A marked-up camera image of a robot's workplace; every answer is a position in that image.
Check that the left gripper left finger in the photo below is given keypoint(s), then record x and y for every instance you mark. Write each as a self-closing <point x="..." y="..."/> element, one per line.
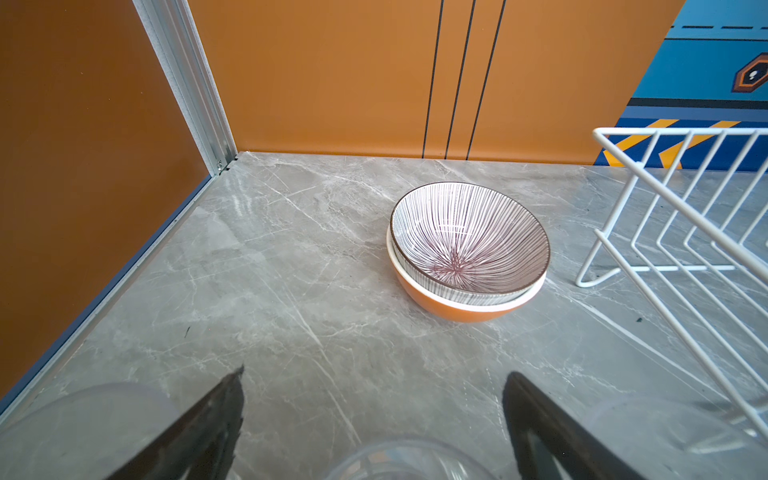
<point x="200" y="444"/>

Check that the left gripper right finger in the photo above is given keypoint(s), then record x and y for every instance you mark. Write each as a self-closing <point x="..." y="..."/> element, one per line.
<point x="546" y="439"/>

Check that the large clear glass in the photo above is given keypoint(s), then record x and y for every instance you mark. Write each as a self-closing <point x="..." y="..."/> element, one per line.
<point x="88" y="434"/>

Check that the clear faceted glass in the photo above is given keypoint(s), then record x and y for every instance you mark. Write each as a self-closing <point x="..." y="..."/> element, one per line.
<point x="409" y="458"/>

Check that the striped bowl white base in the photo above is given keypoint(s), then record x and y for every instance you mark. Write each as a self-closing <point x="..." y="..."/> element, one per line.
<point x="468" y="243"/>

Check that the orange bowl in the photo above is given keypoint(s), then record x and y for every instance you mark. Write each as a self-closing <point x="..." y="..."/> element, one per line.
<point x="451" y="310"/>

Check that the clear plastic cup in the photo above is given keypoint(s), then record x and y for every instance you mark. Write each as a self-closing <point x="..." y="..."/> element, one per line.
<point x="662" y="439"/>

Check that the white wire dish rack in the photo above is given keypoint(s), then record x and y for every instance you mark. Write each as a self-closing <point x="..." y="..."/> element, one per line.
<point x="689" y="230"/>

